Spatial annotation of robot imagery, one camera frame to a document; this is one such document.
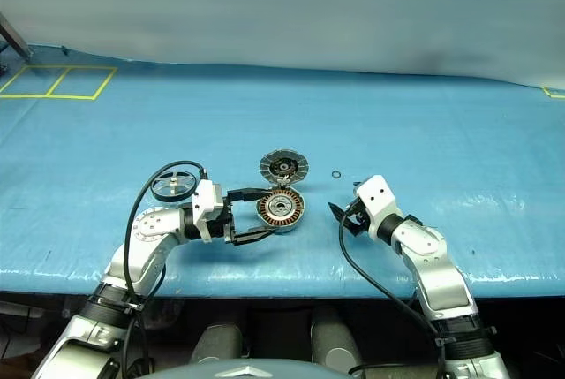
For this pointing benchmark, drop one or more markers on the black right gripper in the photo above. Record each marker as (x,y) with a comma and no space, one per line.
(359,217)

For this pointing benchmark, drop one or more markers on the grey metal post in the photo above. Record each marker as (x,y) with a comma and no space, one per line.
(15,39)

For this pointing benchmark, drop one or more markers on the black-rimmed spoked rotor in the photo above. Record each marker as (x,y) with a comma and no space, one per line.
(173,184)

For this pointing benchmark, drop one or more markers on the blue table cover sheet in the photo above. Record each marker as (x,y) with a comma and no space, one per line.
(397,131)

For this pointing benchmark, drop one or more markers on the silver hinged motor lid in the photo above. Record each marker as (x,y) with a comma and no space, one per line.
(271,162)

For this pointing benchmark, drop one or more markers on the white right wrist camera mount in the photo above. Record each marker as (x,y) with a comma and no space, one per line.
(375,195)

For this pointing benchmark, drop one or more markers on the grey robot torso top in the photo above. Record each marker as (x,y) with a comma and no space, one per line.
(247,372)

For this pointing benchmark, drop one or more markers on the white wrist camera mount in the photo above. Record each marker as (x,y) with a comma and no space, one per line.
(205,198)
(375,195)

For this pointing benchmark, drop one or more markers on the grey rounded leg cover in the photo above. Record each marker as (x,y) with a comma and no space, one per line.
(216,343)
(335,339)

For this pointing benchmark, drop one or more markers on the motor housing with copper windings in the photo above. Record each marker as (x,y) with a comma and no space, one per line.
(282,209)

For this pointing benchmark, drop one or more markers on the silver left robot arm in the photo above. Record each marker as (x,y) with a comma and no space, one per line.
(150,224)

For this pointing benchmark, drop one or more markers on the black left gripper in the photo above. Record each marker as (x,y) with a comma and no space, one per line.
(227,215)

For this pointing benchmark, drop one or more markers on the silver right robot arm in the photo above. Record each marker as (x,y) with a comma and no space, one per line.
(437,273)

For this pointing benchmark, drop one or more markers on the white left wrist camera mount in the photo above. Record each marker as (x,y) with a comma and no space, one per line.
(205,198)

